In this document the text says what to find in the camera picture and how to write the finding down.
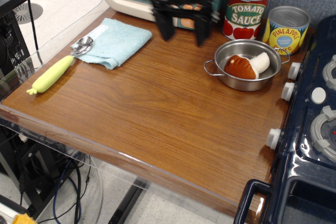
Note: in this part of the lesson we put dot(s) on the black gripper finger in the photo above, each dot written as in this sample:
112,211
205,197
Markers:
165,25
203,26

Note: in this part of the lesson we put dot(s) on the yellow handled ice cream scoop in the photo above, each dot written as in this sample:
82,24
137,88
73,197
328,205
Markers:
49,77

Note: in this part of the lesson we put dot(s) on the tomato sauce can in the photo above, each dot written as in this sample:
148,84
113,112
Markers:
243,18

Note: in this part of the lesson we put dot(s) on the toy mushroom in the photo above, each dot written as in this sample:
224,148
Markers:
249,69

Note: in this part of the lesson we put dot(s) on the small steel pot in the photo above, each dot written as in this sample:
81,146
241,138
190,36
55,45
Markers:
249,49

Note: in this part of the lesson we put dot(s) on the light blue folded cloth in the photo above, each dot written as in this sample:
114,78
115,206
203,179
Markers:
114,42

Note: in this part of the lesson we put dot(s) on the pineapple slices can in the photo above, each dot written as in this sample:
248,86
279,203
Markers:
286,28

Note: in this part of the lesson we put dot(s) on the white stove knob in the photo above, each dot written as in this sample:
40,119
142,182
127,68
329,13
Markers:
287,91
273,138
294,70

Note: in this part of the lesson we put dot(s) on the black table leg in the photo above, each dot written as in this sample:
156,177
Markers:
127,203

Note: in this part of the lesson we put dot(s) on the dark blue toy stove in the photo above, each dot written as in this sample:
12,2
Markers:
302,188

